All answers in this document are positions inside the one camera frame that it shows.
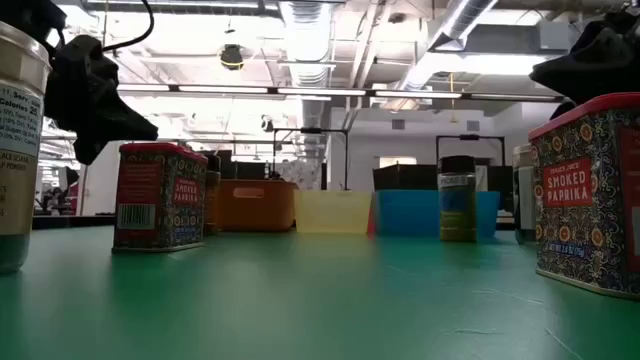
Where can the yellow plastic bin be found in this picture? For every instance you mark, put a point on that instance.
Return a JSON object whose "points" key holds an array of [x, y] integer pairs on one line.
{"points": [[332, 212]]}

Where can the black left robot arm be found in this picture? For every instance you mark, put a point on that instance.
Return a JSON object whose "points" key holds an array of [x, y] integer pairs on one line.
{"points": [[27, 12]]}

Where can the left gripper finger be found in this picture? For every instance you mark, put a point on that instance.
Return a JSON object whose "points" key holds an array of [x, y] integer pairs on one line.
{"points": [[89, 147], [127, 130]]}

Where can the black background stand frame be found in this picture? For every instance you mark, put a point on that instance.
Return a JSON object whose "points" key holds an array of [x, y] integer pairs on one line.
{"points": [[310, 130], [470, 136]]}

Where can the frame bar with light strips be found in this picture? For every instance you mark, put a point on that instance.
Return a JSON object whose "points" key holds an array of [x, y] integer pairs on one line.
{"points": [[320, 92]]}

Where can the red plastic bin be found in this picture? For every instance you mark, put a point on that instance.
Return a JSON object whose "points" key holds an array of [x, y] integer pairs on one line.
{"points": [[371, 225]]}

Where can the pink block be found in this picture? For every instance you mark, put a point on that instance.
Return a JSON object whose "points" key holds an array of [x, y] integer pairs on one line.
{"points": [[160, 200], [585, 210]]}

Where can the silver ribbed ventilation duct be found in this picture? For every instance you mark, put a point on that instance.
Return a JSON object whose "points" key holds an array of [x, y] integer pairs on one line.
{"points": [[307, 45]]}

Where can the tan cup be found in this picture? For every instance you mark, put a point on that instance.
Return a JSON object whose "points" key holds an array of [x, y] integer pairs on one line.
{"points": [[20, 150], [522, 200]]}

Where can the silver smooth ventilation duct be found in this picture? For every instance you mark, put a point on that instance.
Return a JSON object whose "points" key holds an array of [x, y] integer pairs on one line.
{"points": [[450, 35]]}

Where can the black-lid spice jar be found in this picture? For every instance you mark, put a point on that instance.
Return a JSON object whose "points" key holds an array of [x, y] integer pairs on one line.
{"points": [[213, 200], [457, 210]]}

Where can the orange plastic bin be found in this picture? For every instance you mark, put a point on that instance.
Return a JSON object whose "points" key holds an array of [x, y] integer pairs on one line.
{"points": [[257, 210]]}

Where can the black background partition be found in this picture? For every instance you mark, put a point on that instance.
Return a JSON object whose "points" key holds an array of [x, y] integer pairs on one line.
{"points": [[405, 177]]}

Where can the blue plastic bin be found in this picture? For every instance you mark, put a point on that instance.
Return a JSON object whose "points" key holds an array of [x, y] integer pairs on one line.
{"points": [[410, 215]]}

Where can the green table mat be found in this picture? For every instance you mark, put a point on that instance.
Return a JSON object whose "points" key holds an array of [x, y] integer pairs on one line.
{"points": [[320, 300]]}

